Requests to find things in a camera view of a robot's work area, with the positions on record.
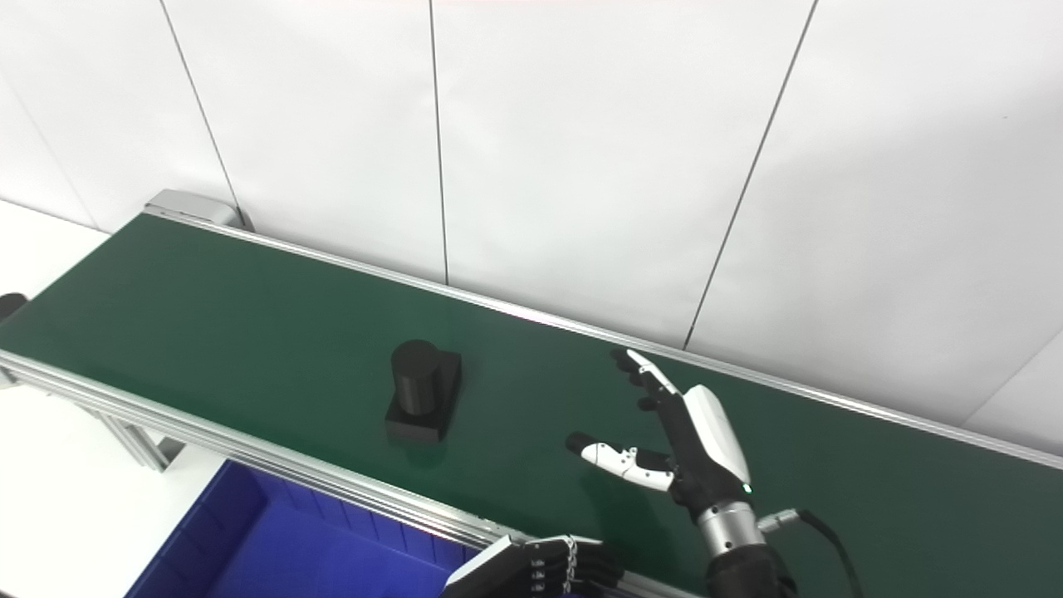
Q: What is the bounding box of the black cylinder part square base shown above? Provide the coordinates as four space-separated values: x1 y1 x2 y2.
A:
385 339 463 444

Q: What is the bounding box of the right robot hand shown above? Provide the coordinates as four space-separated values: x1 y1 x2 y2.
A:
565 349 757 517

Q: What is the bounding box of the grey conveyor end cover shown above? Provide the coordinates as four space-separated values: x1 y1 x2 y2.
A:
143 189 252 230

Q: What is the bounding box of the blue plastic bin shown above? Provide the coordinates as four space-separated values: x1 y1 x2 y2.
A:
125 459 499 598

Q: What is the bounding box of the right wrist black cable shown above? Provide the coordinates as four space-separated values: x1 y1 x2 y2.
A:
757 508 866 598

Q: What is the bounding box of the green conveyor belt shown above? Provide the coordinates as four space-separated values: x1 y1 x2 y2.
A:
0 214 1063 598

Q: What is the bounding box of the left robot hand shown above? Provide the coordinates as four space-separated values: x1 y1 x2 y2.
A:
440 536 624 598

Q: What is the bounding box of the aluminium conveyor leg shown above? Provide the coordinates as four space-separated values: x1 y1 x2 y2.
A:
50 390 188 473

